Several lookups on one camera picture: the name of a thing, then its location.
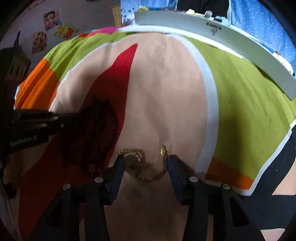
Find gold chain necklace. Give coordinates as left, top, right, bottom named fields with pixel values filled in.
left=117, top=145, right=168, bottom=182

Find colourful cartoon bedspread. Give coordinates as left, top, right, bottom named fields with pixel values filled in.
left=15, top=29, right=295, bottom=240

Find white cartoon-lined storage box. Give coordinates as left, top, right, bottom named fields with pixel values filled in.
left=134, top=11, right=295, bottom=100

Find blue fabric wardrobe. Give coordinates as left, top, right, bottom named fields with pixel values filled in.
left=120, top=1, right=295, bottom=70

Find hanging dark clothes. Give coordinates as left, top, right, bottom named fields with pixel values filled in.
left=177, top=0, right=229, bottom=16

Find cartoon family wall poster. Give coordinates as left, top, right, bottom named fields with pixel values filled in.
left=32, top=31, right=48, bottom=54

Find yellow cartoon wall sticker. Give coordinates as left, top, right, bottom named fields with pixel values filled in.
left=54, top=23, right=80, bottom=40

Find cartoon boy wall poster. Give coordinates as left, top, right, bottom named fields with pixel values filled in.
left=43, top=9, right=61, bottom=31

